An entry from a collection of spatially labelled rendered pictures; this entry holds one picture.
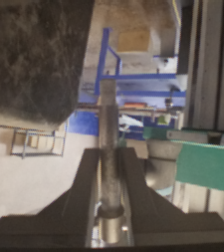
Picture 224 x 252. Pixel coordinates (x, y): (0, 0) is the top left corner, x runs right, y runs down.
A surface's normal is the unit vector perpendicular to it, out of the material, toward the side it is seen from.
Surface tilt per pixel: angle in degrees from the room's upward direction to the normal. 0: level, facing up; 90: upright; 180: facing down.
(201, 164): 90
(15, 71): 90
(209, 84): 90
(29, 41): 90
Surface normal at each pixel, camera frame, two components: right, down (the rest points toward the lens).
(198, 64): -0.50, -0.13
